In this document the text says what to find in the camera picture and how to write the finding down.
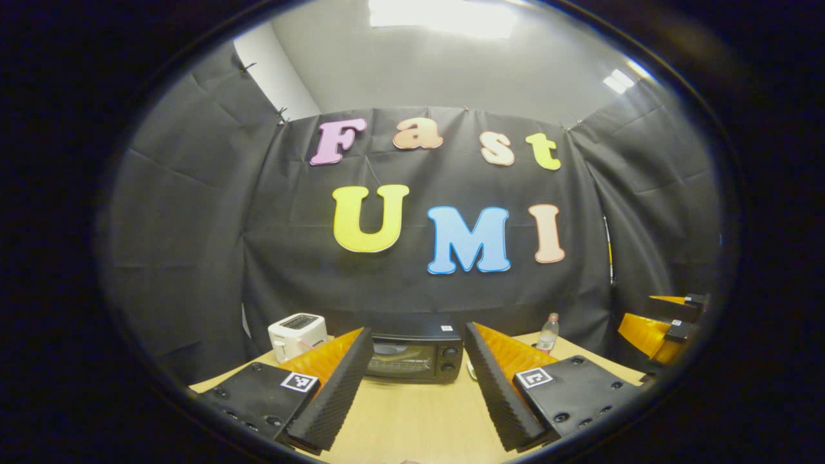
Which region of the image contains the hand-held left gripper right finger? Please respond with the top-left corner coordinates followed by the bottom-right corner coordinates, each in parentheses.
top-left (464, 321), bottom-right (642, 452)

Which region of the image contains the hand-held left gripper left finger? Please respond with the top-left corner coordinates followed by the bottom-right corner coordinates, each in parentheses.
top-left (200, 327), bottom-right (374, 452)

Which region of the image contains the black electric oven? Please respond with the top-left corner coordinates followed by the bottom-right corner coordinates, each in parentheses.
top-left (364, 324), bottom-right (465, 385)

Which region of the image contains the clear plastic water bottle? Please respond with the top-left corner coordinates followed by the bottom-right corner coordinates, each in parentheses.
top-left (537, 313), bottom-right (560, 353)

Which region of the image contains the white toaster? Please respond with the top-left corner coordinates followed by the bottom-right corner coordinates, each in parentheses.
top-left (267, 313), bottom-right (328, 363)

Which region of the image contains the black backdrop cloth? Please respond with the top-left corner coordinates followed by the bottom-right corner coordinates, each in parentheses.
top-left (100, 39), bottom-right (723, 387)

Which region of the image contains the small ceiling light panel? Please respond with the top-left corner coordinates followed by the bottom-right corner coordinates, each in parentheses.
top-left (603, 68), bottom-right (637, 95)

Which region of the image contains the large ceiling light panel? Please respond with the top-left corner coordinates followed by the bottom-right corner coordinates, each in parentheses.
top-left (369, 0), bottom-right (518, 39)

